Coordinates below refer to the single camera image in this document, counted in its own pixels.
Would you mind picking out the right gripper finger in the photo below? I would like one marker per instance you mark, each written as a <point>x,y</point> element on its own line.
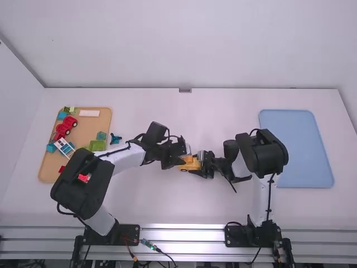
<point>200,172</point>

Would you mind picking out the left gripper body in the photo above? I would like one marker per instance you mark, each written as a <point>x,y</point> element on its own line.
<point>174,150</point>

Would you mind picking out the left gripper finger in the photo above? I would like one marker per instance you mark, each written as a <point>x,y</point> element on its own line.
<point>179,161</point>

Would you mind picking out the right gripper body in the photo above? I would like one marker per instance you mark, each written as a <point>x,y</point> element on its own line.
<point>209,164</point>

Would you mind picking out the yellow toy car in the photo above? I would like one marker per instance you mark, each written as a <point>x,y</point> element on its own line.
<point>192,165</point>

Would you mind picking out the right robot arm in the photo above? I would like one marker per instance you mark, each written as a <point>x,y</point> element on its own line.
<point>262,156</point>

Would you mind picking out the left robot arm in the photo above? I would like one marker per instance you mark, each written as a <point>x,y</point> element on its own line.
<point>83,184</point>

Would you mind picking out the silver rails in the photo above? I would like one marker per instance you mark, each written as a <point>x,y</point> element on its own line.
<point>189,237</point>

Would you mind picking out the teal toy brick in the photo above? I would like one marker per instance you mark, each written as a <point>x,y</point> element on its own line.
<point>101,135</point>
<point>52,148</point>
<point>62,115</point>

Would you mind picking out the lime green toy brick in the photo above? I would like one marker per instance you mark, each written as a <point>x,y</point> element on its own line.
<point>98,145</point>

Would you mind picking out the blue mat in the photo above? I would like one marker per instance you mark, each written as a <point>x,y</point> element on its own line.
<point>295,145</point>

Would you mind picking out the tan tray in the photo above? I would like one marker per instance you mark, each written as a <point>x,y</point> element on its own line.
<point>89,125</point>

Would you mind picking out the white flat toy brick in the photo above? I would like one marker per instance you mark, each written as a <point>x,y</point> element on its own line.
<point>89,113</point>

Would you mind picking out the white toy window brick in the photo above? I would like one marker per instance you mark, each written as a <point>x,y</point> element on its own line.
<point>64,148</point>

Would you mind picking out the red toy car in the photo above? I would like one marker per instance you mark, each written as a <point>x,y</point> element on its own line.
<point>67,125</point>

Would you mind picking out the pale green toy brick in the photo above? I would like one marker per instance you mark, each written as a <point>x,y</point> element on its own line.
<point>69,109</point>

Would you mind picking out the red toy brick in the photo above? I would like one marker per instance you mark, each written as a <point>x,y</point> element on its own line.
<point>61,169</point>

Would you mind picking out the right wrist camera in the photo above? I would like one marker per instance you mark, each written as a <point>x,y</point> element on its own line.
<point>201,155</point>

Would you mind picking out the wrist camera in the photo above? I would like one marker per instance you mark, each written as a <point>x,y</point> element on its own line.
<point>188,149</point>
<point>201,155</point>

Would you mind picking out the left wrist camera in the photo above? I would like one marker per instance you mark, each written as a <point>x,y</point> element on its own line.
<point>188,149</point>

